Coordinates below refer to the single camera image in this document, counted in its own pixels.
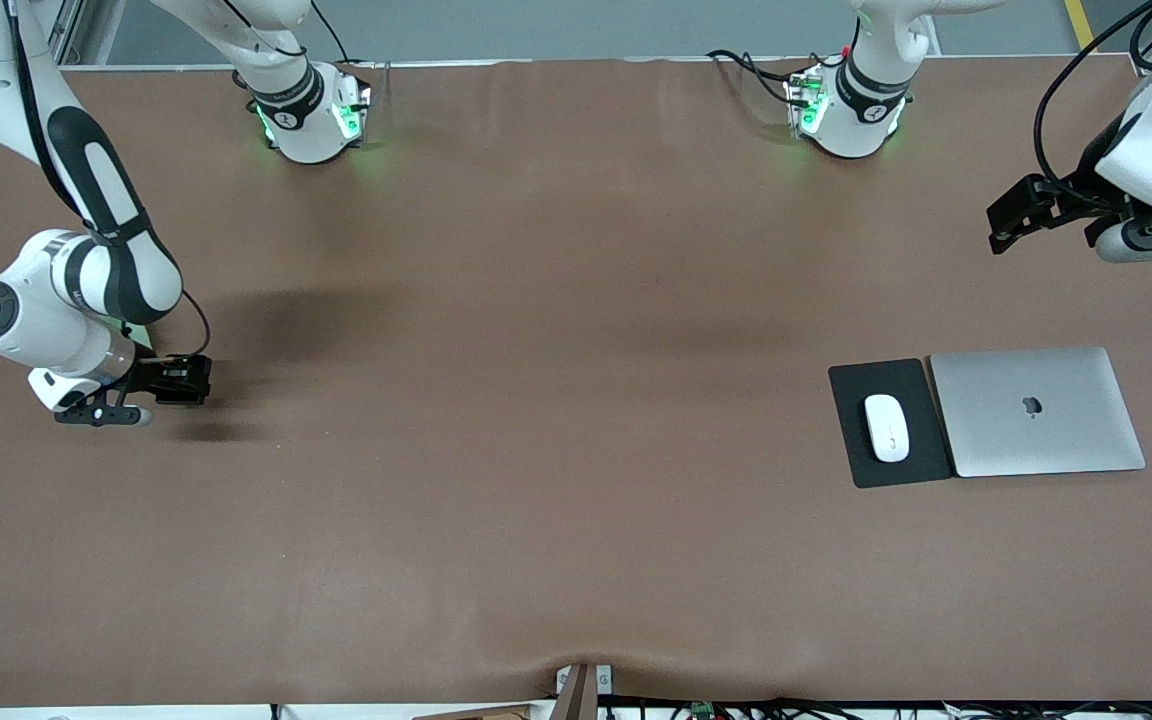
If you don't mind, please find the silver closed laptop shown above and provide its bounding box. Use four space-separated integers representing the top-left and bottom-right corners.
929 347 1146 479

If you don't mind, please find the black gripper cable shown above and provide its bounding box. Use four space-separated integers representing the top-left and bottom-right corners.
1031 0 1152 186
181 290 212 359

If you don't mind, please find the black arm base cable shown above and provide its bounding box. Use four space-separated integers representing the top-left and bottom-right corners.
706 48 799 106
311 0 355 66

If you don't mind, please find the black left arm base cable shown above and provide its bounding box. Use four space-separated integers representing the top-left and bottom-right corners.
706 48 799 106

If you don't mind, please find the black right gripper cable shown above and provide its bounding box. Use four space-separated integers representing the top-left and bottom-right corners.
181 290 212 359

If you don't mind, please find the white computer mouse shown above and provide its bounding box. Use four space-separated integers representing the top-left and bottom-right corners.
864 394 911 463

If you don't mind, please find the brown table cover mat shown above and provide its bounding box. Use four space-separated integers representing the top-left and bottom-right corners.
0 55 1152 709

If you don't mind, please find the black mouse pad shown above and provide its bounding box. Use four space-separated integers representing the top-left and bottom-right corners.
828 358 955 489

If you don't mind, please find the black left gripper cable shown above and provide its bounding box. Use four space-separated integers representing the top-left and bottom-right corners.
1031 0 1152 186

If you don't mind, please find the black right arm base cable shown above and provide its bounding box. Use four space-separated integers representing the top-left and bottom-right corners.
311 0 355 66

